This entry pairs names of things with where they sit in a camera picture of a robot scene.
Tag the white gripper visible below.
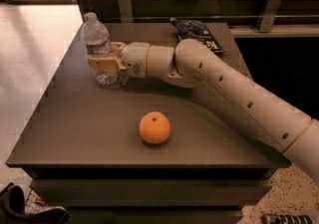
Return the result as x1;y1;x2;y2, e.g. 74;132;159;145
87;42;151;78

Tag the clear plastic water bottle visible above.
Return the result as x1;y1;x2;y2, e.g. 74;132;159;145
82;12;118;87

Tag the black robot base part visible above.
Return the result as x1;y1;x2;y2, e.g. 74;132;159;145
0;183;69;224

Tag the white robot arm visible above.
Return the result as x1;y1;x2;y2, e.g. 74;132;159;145
87;39;319;181

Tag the blue chip bag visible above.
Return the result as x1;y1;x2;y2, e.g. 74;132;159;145
169;18;224;54

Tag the orange fruit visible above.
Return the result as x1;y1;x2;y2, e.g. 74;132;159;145
139;112;170;144

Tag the grey drawer cabinet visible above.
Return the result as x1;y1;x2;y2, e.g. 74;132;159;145
7;38;288;224

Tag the left metal bracket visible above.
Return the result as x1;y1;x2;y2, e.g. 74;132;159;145
118;0;134;23

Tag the metal bracket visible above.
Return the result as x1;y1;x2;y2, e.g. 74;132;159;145
257;0;282;33
118;0;134;23

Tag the right metal bracket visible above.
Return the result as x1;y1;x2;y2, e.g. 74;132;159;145
257;0;282;33

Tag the wooden wall shelf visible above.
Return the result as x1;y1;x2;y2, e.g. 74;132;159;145
229;24;319;38

